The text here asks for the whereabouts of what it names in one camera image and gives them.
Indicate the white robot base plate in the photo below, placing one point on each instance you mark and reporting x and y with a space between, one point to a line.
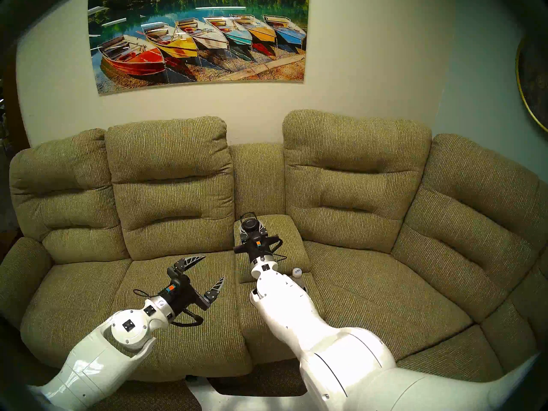
239 401

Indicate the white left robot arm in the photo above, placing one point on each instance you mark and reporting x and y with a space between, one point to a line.
94 367

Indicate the olive green sectional sofa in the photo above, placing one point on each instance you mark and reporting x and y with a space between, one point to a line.
171 226

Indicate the round gold framed wall mirror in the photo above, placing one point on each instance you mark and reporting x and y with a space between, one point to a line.
533 80

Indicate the colourful rowboats wall picture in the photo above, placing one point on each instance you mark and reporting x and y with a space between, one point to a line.
201 33

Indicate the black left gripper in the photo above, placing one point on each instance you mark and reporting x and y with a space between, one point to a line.
182 294

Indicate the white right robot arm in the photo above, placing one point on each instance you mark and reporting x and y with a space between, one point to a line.
334 363

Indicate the clear plastic soda bottle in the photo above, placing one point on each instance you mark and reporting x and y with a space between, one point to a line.
297 271

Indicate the olive sofa console armrest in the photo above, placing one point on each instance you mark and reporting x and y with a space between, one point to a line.
293 234

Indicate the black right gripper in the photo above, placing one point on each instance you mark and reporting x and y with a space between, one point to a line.
259 248

